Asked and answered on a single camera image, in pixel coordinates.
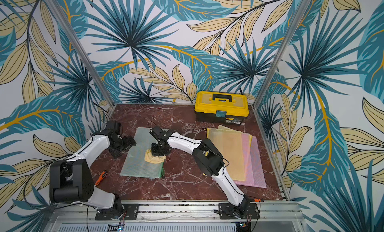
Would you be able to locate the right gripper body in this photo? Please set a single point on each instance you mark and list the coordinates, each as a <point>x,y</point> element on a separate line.
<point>159,149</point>

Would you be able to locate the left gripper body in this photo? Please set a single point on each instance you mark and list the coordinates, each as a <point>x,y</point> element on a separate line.
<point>124,144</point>

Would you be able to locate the cream wiping cloth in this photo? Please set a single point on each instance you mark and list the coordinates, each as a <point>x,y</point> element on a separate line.
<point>153,159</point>

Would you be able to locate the green-zip clear mesh bag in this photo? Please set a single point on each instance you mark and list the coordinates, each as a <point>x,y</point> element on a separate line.
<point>135,164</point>

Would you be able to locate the yellow mesh document bag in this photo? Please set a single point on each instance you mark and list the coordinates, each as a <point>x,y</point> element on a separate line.
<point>234,130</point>

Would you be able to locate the yellow-green mesh document bag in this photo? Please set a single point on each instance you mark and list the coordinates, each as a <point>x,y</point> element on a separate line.
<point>231,144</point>

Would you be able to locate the pink red-zip mesh bag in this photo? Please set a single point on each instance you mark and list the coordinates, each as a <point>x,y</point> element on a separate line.
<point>249,180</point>

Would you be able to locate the pink mesh document bag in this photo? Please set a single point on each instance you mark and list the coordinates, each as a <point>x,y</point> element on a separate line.
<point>257,169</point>

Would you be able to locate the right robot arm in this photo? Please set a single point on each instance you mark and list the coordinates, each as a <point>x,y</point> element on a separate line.
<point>209,160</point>

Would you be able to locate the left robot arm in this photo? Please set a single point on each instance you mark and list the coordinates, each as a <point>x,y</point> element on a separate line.
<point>71,180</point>

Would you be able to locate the yellow black toolbox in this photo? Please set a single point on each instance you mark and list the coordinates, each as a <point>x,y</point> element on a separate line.
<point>215,107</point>

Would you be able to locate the orange handled screwdriver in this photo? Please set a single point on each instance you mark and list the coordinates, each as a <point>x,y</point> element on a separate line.
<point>101,177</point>

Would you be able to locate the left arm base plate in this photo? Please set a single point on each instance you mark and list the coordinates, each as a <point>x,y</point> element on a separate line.
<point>127,212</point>

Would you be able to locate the aluminium front rail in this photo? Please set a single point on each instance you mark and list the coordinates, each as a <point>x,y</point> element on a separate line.
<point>182,216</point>

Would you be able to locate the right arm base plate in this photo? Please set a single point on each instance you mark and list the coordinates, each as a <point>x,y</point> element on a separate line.
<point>228,211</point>

